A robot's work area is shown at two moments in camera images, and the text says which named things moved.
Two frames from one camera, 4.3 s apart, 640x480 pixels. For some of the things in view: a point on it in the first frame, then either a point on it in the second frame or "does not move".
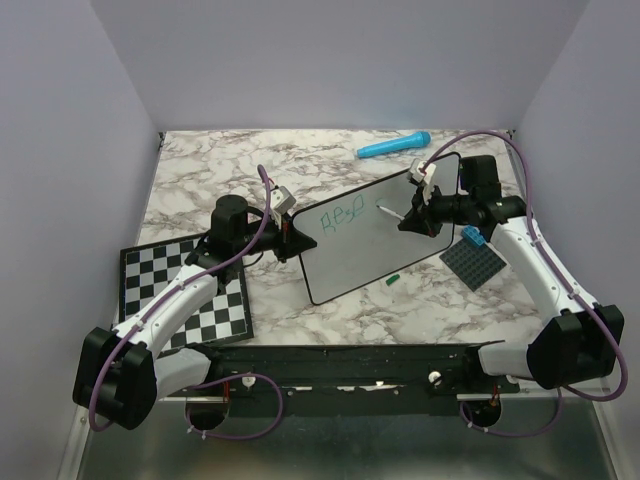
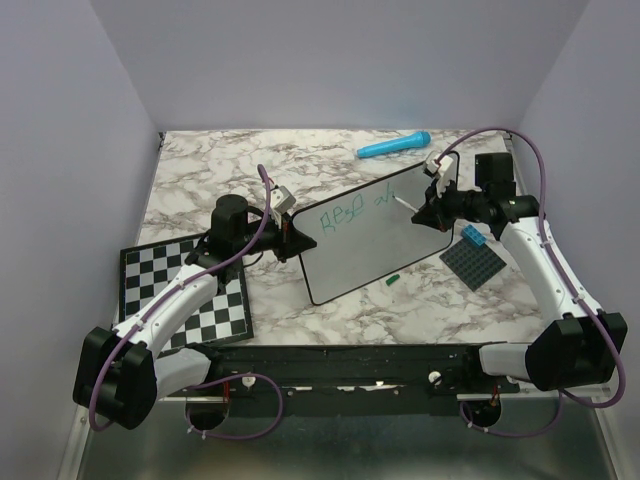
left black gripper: x=290 y=241 does not move
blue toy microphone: x=410 y=141 does not move
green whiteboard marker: x=392 y=213 to x=405 y=204
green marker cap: x=392 y=279 does not move
